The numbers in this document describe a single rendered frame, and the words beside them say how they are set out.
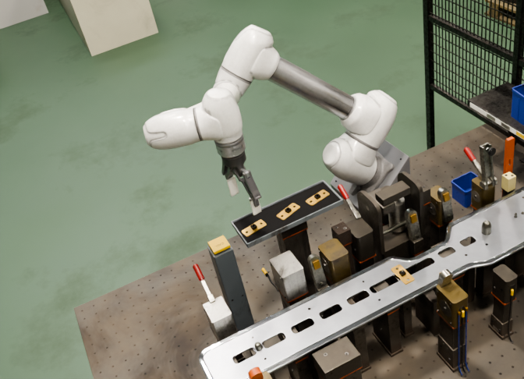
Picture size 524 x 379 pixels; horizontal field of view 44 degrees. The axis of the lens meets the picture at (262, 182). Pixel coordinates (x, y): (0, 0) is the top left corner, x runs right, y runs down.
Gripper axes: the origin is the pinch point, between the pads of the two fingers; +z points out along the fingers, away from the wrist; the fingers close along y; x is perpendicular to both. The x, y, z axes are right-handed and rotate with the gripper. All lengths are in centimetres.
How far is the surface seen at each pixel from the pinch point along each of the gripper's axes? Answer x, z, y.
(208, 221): 37, 127, -147
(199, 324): -25, 58, -17
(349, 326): 4, 29, 43
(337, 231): 22.8, 18.3, 16.3
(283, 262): 0.5, 17.3, 16.0
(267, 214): 7.6, 12.2, -1.8
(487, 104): 121, 25, -4
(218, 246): -13.1, 12.1, -1.0
